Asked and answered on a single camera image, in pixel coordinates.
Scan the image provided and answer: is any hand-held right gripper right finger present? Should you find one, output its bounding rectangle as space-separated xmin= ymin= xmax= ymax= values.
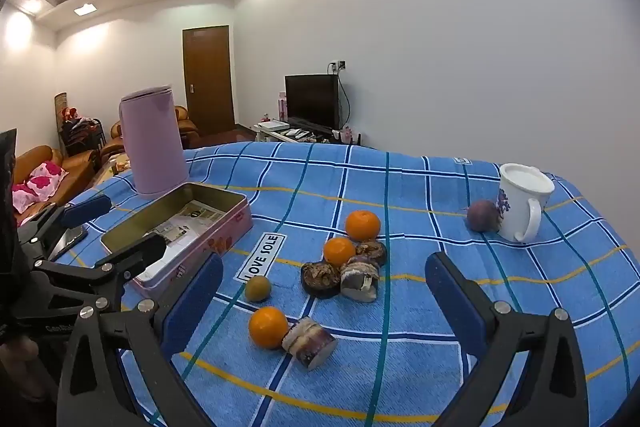
xmin=425 ymin=252 xmax=591 ymax=427

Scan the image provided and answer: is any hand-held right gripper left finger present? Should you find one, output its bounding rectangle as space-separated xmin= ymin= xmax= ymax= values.
xmin=56 ymin=252 xmax=225 ymax=427

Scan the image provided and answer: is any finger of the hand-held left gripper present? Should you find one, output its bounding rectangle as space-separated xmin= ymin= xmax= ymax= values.
xmin=17 ymin=194 xmax=112 ymax=258
xmin=32 ymin=234 xmax=167 ymax=310

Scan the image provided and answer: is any small yellow-green citrus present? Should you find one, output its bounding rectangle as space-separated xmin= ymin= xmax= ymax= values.
xmin=244 ymin=276 xmax=272 ymax=303

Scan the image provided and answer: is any orange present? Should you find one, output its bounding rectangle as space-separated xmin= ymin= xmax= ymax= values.
xmin=323 ymin=237 xmax=357 ymax=268
xmin=345 ymin=210 xmax=382 ymax=243
xmin=248 ymin=307 xmax=290 ymax=351

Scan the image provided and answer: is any pink metal tin box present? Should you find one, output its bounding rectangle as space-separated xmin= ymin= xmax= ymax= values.
xmin=100 ymin=182 xmax=254 ymax=303

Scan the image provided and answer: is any purple passion fruit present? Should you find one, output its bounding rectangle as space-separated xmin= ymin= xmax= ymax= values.
xmin=466 ymin=200 xmax=502 ymax=234

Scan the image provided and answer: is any layered cake roll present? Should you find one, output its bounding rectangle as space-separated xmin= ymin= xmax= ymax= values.
xmin=281 ymin=317 xmax=338 ymax=372
xmin=340 ymin=255 xmax=381 ymax=304

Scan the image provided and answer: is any person's left hand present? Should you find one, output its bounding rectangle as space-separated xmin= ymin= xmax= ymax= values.
xmin=0 ymin=338 xmax=39 ymax=379

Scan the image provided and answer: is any black smartphone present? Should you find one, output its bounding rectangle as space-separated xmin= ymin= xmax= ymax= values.
xmin=50 ymin=227 xmax=89 ymax=261

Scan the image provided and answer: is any wooden coffee table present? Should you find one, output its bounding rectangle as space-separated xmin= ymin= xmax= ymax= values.
xmin=95 ymin=154 xmax=132 ymax=185

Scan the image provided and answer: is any pink floral pillow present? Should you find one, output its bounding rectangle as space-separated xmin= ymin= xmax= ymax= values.
xmin=25 ymin=161 xmax=68 ymax=202
xmin=11 ymin=184 xmax=38 ymax=215

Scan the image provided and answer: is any printed paper leaflet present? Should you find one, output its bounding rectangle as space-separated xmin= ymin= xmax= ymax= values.
xmin=145 ymin=202 xmax=226 ymax=258

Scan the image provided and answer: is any long brown leather sofa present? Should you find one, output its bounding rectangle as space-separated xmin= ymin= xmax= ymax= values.
xmin=12 ymin=145 xmax=98 ymax=228

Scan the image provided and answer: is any rack with clothes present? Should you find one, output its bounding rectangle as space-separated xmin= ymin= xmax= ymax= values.
xmin=55 ymin=93 xmax=106 ymax=158

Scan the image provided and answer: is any pink electric kettle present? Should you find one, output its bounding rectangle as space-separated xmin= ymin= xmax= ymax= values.
xmin=118 ymin=87 xmax=187 ymax=198

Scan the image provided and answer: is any white floral mug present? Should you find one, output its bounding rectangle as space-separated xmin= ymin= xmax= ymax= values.
xmin=496 ymin=163 xmax=556 ymax=244

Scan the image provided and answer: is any brown leather armchair sofa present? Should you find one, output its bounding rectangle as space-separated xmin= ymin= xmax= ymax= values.
xmin=100 ymin=105 xmax=201 ymax=158

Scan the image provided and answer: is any blue plaid blanket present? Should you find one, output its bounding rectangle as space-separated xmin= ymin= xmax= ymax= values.
xmin=50 ymin=141 xmax=631 ymax=427

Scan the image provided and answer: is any brown wooden door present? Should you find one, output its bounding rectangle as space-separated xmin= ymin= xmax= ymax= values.
xmin=182 ymin=25 xmax=236 ymax=135

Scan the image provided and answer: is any black flat television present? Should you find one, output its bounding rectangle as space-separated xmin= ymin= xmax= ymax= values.
xmin=284 ymin=74 xmax=341 ymax=134

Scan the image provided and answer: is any black power cable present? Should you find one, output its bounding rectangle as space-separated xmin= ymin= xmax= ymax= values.
xmin=337 ymin=69 xmax=354 ymax=130

